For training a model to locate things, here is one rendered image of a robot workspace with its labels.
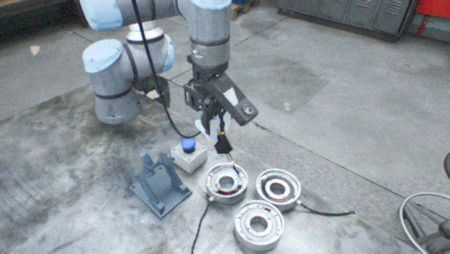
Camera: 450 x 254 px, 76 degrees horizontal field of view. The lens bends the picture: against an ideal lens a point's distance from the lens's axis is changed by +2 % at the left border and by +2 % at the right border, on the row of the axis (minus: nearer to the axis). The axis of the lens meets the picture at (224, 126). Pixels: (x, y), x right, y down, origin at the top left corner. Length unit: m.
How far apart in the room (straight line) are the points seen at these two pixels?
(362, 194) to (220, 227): 1.34
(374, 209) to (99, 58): 1.58
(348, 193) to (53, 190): 1.53
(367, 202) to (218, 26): 1.55
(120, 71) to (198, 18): 0.46
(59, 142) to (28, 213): 0.24
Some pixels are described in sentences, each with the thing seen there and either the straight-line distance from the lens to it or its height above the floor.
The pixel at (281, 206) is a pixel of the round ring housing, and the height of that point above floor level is 0.83.
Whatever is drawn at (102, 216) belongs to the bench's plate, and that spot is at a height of 0.80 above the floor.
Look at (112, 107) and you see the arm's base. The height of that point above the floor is 0.86.
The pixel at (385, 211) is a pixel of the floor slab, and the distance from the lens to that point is 1.88.
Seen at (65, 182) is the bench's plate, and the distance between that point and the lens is 0.86.
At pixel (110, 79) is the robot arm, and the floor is 0.95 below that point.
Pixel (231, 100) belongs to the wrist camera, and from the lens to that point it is 0.55.
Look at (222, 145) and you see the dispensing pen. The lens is 0.66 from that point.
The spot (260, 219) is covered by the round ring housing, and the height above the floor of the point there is 0.82.
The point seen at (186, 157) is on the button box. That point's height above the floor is 0.84.
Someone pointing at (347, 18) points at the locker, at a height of 0.16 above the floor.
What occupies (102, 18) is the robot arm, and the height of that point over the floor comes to 1.22.
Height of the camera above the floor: 1.39
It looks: 40 degrees down
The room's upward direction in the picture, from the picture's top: straight up
